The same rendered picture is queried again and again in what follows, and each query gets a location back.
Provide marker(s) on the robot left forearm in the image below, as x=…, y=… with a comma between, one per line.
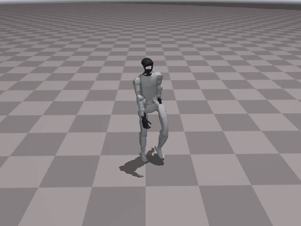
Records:
x=159, y=94

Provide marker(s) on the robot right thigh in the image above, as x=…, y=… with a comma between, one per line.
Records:
x=143, y=130

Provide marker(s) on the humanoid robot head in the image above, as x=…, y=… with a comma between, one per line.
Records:
x=147, y=62

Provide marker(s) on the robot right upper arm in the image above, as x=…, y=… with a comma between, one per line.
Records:
x=136, y=83

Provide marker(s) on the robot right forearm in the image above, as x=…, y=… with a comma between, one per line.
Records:
x=141, y=107

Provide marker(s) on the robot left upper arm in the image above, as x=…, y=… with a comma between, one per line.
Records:
x=160, y=76

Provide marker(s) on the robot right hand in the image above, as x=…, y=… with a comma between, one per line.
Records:
x=145, y=122

